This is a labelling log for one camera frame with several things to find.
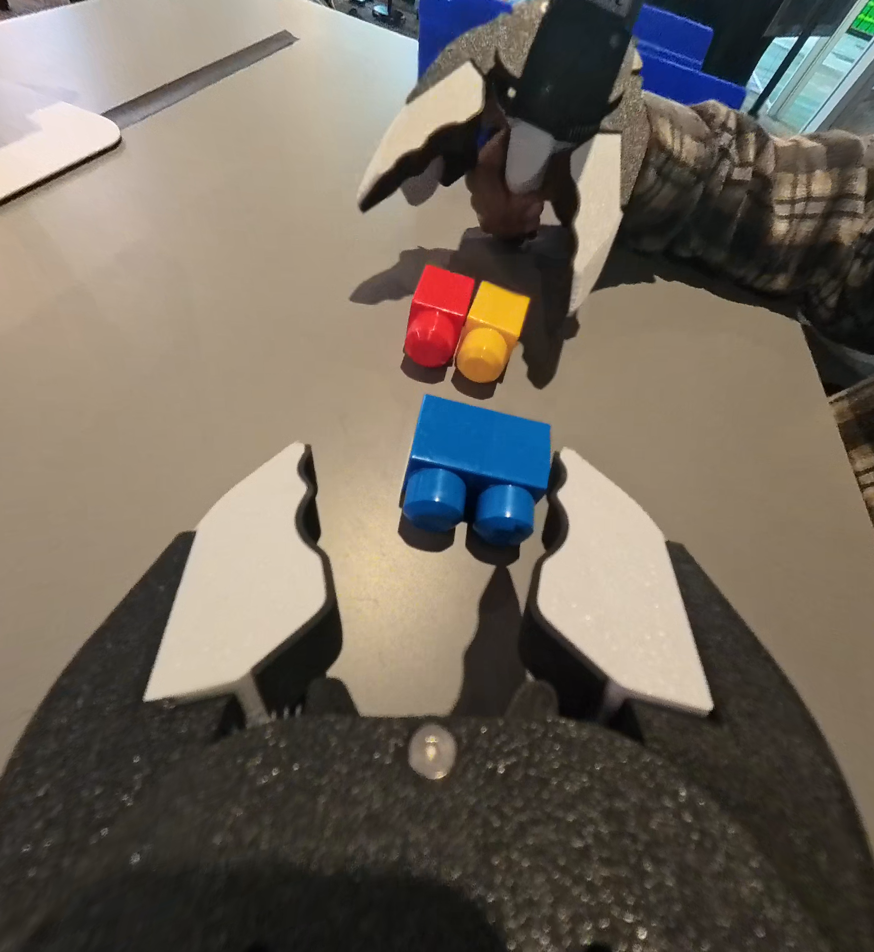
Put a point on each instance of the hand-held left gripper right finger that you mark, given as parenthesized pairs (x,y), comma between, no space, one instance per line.
(615,610)

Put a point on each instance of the small yellow mega block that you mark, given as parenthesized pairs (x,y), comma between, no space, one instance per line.
(496,309)

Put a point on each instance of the small red mega block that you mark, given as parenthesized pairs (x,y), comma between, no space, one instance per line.
(441,294)

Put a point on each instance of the blue divided plastic bin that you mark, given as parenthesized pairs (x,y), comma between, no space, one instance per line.
(675,74)

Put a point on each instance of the white pad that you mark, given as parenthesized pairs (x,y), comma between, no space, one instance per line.
(50,149)

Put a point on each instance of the person's right hand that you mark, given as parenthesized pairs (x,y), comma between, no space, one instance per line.
(504,212)

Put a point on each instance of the person's right forearm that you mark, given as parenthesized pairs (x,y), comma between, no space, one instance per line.
(779,201)

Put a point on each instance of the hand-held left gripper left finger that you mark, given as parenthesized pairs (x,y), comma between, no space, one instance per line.
(251,595)

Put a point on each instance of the blue mega block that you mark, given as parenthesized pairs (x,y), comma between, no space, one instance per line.
(481,439)

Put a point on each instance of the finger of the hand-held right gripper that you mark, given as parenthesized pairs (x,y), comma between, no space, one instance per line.
(429,111)
(599,208)

